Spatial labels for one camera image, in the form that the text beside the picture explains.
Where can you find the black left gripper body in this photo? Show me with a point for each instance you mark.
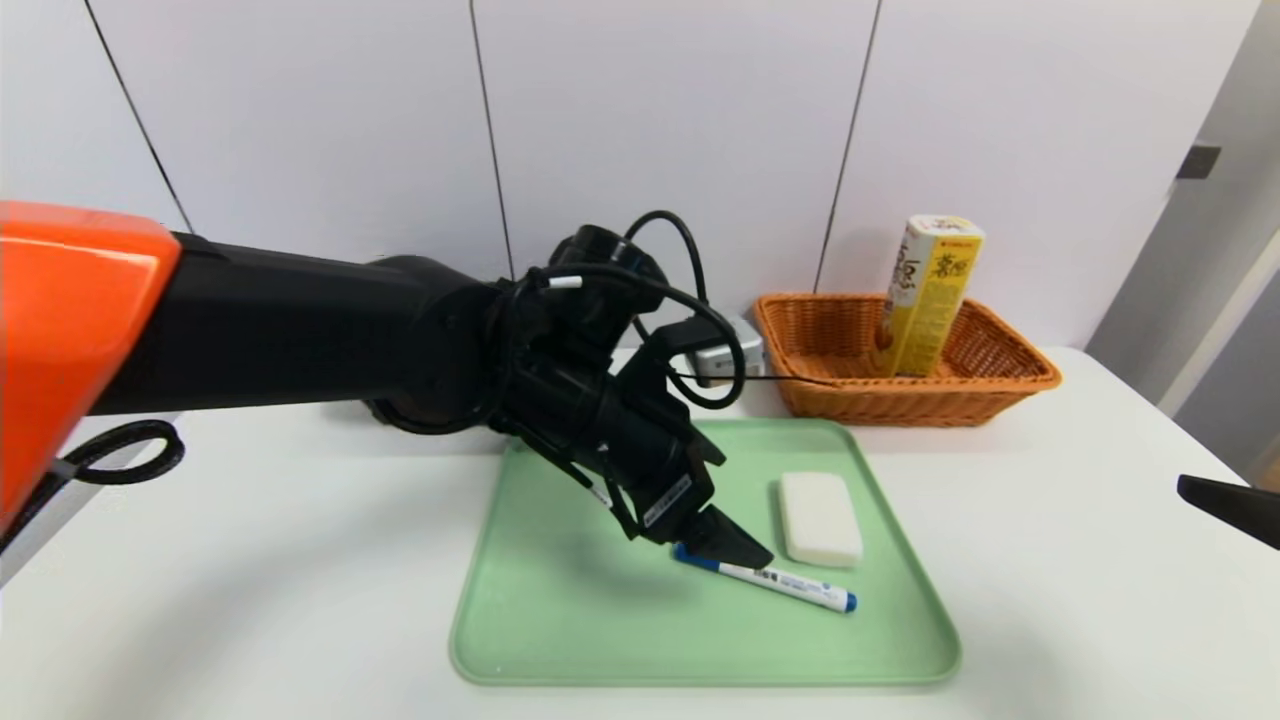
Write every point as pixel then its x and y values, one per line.
pixel 672 502

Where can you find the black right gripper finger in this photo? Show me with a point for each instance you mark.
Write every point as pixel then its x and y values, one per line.
pixel 1240 510

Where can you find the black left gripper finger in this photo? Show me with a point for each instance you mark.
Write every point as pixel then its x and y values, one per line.
pixel 725 540

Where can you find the white marker with blue cap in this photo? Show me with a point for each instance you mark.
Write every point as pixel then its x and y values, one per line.
pixel 800 585

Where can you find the white eraser block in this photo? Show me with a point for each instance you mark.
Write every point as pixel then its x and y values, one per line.
pixel 822 520

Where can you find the yellow snack box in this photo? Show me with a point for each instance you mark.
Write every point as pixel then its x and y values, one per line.
pixel 925 300

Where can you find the orange and black left arm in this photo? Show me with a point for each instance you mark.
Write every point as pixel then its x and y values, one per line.
pixel 300 330

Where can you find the orange wicker basket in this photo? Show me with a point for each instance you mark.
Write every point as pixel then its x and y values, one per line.
pixel 900 400

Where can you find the green plastic tray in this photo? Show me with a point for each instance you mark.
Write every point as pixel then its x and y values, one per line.
pixel 560 620

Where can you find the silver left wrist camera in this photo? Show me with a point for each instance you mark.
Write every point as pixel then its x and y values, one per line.
pixel 735 362

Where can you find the dark wall bracket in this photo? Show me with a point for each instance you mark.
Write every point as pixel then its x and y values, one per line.
pixel 1199 163

